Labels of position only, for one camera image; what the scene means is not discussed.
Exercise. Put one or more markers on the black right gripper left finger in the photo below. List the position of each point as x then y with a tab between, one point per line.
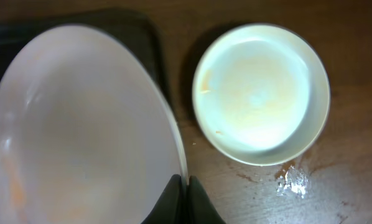
168	209

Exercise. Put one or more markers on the white plate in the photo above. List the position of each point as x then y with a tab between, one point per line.
261	94
86	136

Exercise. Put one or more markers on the brown translucent tray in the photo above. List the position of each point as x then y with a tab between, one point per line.
133	29

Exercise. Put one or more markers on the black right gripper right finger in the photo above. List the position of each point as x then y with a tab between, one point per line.
200	208

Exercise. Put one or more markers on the white plate top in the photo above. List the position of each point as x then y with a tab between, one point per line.
86	136

